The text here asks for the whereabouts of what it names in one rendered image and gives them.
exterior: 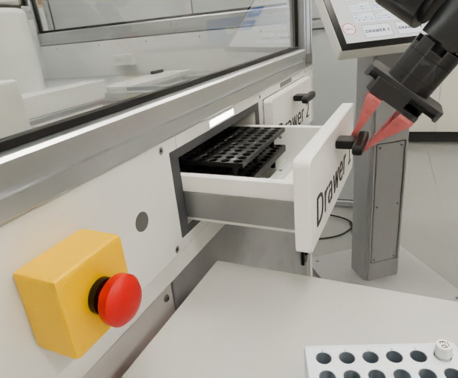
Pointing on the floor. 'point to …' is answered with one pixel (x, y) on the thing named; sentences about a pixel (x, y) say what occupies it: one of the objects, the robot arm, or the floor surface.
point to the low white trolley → (293, 325)
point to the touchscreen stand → (381, 214)
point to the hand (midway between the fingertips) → (359, 141)
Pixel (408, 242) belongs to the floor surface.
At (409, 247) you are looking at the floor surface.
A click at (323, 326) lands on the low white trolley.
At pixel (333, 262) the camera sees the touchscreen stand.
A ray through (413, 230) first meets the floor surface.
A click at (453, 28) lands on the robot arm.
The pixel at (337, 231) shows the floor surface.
